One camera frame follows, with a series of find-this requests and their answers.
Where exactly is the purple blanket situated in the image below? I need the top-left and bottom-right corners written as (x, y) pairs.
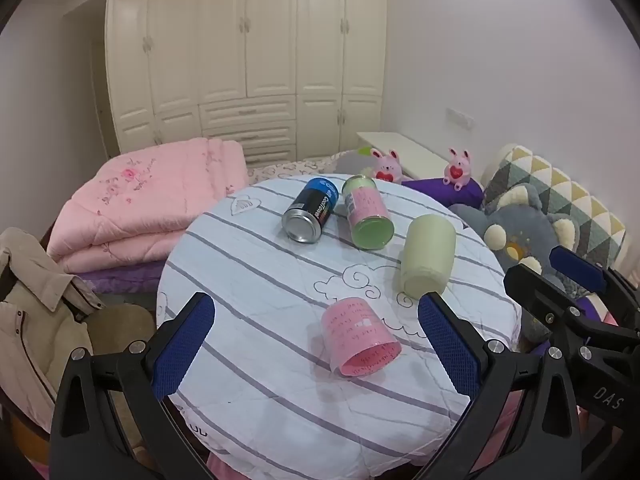
top-left (75, 259), bottom-right (169, 297)

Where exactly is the beige jacket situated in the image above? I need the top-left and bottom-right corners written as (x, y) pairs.
top-left (0, 226), bottom-right (109, 434)

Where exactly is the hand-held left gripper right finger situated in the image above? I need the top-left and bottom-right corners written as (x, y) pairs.
top-left (414, 292), bottom-right (584, 480)

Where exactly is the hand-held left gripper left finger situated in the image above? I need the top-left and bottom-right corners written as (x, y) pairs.
top-left (50, 291), bottom-right (216, 480)

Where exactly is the purple pillow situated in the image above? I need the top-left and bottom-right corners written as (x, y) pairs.
top-left (402, 177), bottom-right (485, 209)

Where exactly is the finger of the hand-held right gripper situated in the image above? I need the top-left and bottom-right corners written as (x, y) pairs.
top-left (549, 244), bottom-right (640, 332)
top-left (503, 262), bottom-right (603, 332)

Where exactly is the cream wardrobe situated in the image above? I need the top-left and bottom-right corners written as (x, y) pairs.
top-left (104, 0), bottom-right (389, 169)

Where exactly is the patterned bed sheet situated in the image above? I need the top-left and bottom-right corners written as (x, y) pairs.
top-left (247, 150), bottom-right (372, 187)

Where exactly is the pink bunny plush toy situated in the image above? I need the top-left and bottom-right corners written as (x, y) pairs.
top-left (369, 147), bottom-right (405, 184)
top-left (442, 147), bottom-right (475, 191)

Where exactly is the triangle patterned pillow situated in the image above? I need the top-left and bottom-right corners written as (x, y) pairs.
top-left (482, 144), bottom-right (629, 267)

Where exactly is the striped white round table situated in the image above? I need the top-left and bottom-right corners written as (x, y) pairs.
top-left (156, 174), bottom-right (522, 480)

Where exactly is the folded pink quilt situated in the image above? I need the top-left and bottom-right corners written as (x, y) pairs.
top-left (48, 137), bottom-right (250, 275)

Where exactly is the pink paper cup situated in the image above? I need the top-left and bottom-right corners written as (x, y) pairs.
top-left (321, 296), bottom-right (402, 376)

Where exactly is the pale green cup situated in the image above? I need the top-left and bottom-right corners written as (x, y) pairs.
top-left (401, 213), bottom-right (457, 300)

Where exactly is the grey bear plush toy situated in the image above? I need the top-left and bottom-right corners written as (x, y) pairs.
top-left (449, 184), bottom-right (585, 288)

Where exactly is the blue and black can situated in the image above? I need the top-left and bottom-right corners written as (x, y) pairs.
top-left (281, 177), bottom-right (340, 245)

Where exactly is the white wall socket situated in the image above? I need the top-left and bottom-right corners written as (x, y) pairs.
top-left (444, 108), bottom-right (475, 129)

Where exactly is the green cup with pink label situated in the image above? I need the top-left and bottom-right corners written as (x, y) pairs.
top-left (341, 175), bottom-right (394, 250)

